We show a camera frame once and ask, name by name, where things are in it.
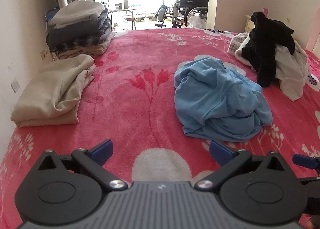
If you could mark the white crumpled garment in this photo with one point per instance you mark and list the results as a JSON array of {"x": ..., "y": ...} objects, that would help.
[{"x": 292, "y": 69}]

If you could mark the stack of folded clothes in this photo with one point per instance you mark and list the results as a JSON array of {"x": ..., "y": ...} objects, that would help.
[{"x": 80, "y": 27}]

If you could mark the light blue t-shirt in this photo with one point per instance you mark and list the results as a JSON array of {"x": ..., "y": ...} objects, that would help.
[{"x": 213, "y": 102}]

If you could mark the wheelchair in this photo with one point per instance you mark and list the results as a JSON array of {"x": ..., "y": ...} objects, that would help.
[{"x": 183, "y": 10}]

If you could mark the folded beige garment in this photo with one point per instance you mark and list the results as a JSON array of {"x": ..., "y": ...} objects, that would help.
[{"x": 53, "y": 96}]

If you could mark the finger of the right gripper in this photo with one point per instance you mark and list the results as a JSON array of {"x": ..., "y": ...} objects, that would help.
[{"x": 306, "y": 161}]

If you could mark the black garment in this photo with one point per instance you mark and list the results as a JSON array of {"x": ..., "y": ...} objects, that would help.
[{"x": 261, "y": 47}]

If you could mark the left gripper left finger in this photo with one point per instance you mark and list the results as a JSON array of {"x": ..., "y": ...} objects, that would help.
[{"x": 68, "y": 188}]

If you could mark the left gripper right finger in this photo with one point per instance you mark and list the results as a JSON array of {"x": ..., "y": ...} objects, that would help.
[{"x": 261, "y": 190}]

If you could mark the small folding table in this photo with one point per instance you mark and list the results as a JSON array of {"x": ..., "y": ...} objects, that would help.
[{"x": 119, "y": 17}]

